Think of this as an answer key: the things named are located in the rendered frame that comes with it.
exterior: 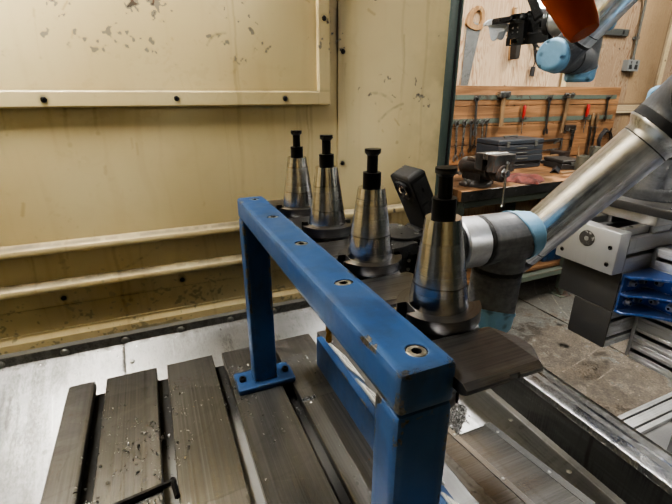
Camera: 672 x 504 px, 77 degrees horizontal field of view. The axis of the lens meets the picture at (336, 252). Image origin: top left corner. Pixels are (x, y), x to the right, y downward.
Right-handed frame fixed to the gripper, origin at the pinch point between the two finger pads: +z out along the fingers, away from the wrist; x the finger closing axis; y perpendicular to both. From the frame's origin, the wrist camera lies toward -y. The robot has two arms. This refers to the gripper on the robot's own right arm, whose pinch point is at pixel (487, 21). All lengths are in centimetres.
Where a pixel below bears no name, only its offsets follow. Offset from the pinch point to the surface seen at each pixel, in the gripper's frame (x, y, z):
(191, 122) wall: -96, 13, 4
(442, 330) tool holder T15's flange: -108, 22, -69
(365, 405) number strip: -100, 49, -49
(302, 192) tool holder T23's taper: -98, 20, -37
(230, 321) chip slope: -99, 59, 2
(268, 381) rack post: -106, 53, -30
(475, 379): -111, 22, -73
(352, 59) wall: -60, 5, -5
